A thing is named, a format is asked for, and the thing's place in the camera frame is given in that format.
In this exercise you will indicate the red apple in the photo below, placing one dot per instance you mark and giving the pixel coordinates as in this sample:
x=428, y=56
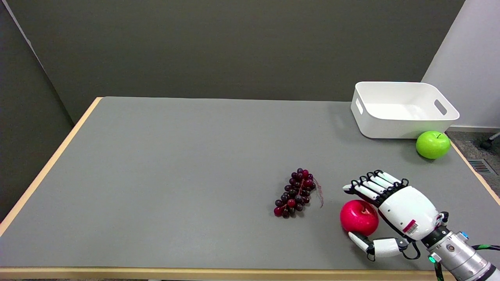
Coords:
x=357, y=218

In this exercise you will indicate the dark red grape bunch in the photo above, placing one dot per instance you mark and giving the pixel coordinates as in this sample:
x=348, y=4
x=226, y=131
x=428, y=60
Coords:
x=297, y=193

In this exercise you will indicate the floor vent grille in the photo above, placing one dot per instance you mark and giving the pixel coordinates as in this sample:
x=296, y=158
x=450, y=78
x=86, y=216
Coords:
x=481, y=166

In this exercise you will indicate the white plastic storage bin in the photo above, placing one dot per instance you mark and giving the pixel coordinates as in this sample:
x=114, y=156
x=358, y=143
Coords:
x=394, y=117

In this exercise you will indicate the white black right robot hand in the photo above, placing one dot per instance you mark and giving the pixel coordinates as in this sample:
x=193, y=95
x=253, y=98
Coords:
x=410, y=208

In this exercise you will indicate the grey stand leg with caster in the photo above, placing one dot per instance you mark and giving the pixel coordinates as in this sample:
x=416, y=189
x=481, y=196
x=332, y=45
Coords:
x=489, y=142

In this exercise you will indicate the green apple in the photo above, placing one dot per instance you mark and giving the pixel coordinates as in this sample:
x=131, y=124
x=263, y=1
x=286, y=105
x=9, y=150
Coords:
x=433, y=145

